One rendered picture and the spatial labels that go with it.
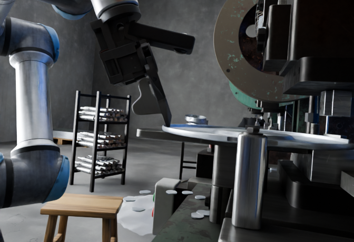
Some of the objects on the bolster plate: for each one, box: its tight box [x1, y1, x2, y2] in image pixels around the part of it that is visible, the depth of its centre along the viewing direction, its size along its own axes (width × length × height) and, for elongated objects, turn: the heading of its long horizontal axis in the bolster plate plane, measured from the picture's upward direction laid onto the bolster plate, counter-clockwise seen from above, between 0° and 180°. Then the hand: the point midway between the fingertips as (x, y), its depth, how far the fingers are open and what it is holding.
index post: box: [232, 127, 268, 230], centre depth 27 cm, size 3×3×10 cm
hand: (169, 119), depth 48 cm, fingers closed
